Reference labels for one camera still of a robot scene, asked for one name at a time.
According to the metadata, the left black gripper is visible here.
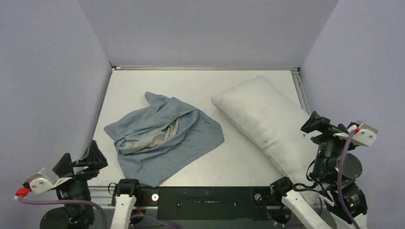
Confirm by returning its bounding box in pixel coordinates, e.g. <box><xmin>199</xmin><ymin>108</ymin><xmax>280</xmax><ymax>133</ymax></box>
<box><xmin>53</xmin><ymin>139</ymin><xmax>107</xmax><ymax>223</ymax></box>

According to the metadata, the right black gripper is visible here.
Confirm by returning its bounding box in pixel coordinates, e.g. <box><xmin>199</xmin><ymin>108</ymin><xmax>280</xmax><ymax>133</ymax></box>
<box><xmin>301</xmin><ymin>110</ymin><xmax>357</xmax><ymax>177</ymax></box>

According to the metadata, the cream white pillow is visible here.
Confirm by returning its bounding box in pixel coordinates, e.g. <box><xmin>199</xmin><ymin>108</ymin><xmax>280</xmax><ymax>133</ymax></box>
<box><xmin>211</xmin><ymin>76</ymin><xmax>318</xmax><ymax>186</ymax></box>

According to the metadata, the patchwork and blue pillowcase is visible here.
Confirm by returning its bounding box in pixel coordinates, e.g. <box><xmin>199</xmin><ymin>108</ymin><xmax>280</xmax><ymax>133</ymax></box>
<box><xmin>104</xmin><ymin>92</ymin><xmax>224</xmax><ymax>187</ymax></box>

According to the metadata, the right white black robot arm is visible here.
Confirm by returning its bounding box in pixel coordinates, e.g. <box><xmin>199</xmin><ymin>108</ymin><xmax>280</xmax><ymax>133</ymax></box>
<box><xmin>268</xmin><ymin>111</ymin><xmax>378</xmax><ymax>229</ymax></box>

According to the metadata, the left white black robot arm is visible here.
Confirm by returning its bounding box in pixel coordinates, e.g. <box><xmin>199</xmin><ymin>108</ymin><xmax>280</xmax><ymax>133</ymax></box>
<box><xmin>40</xmin><ymin>140</ymin><xmax>142</xmax><ymax>229</ymax></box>

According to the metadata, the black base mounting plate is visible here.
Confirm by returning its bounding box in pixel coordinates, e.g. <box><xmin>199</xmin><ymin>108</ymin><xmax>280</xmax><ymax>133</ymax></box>
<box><xmin>134</xmin><ymin>187</ymin><xmax>292</xmax><ymax>223</ymax></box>

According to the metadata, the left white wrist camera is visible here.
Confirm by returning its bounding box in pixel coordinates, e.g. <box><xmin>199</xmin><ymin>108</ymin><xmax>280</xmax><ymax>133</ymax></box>
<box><xmin>14</xmin><ymin>168</ymin><xmax>72</xmax><ymax>199</ymax></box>

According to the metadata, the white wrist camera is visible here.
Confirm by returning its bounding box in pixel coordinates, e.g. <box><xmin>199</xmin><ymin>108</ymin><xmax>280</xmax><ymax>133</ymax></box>
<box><xmin>14</xmin><ymin>168</ymin><xmax>72</xmax><ymax>199</ymax></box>
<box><xmin>333</xmin><ymin>120</ymin><xmax>378</xmax><ymax>147</ymax></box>

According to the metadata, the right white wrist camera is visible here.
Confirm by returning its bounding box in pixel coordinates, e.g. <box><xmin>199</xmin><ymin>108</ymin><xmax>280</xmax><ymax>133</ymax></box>
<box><xmin>333</xmin><ymin>120</ymin><xmax>378</xmax><ymax>147</ymax></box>

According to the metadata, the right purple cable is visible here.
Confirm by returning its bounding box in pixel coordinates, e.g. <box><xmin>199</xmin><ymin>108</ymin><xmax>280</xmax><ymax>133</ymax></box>
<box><xmin>272</xmin><ymin>129</ymin><xmax>362</xmax><ymax>229</ymax></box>

